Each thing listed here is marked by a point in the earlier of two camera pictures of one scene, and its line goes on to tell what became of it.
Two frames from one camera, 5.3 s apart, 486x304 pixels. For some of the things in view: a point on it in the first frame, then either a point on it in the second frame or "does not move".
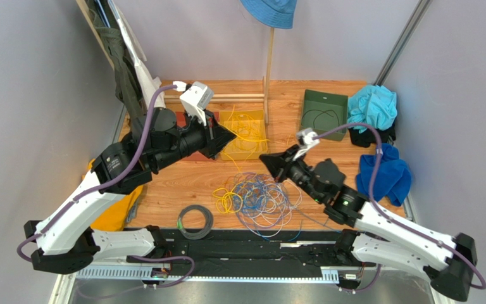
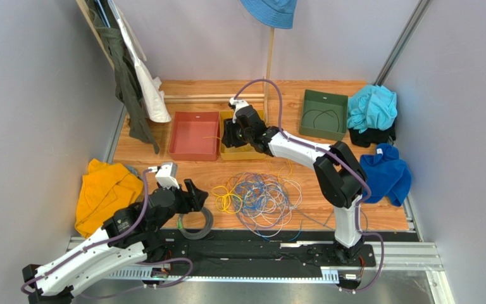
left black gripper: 219,137 to 198,197
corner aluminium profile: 404,40 does not move
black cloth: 367,137 does not move
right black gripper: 288,164 to 235,132
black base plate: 248,248 does not move
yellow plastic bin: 249,126 does not move
